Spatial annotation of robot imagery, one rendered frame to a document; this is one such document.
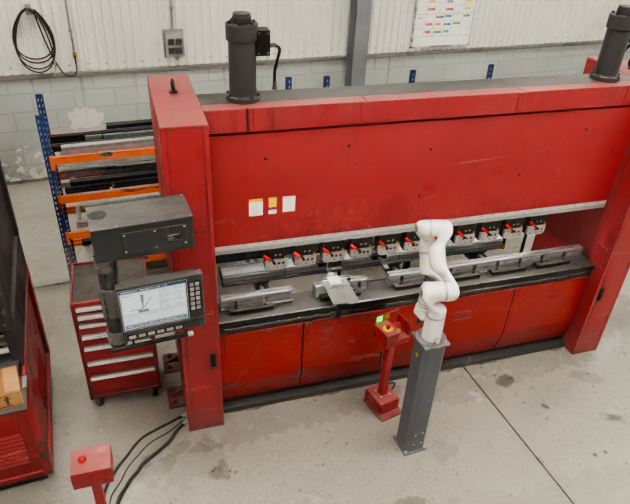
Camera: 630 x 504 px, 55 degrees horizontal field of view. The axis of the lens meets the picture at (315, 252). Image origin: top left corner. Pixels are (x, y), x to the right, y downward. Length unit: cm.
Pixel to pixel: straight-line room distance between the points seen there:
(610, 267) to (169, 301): 341
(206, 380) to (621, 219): 322
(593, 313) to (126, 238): 382
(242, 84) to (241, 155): 40
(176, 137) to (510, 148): 223
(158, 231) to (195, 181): 41
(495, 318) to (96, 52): 520
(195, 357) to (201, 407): 48
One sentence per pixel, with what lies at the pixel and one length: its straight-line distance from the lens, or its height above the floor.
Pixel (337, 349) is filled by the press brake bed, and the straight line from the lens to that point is 451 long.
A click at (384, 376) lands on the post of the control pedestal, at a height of 32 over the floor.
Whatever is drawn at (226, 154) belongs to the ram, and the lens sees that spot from 355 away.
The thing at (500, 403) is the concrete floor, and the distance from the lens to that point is 505.
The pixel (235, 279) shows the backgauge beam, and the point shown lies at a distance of 434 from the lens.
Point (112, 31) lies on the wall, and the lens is 755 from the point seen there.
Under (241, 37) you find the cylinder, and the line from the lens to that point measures 341.
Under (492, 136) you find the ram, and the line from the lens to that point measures 419.
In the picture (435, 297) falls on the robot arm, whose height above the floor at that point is 137.
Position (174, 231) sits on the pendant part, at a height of 187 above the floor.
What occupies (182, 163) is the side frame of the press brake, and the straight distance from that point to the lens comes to 331.
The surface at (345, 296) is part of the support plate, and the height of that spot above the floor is 100.
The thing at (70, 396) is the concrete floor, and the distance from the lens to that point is 502.
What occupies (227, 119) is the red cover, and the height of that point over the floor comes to 224.
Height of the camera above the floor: 350
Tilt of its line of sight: 33 degrees down
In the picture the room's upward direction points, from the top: 3 degrees clockwise
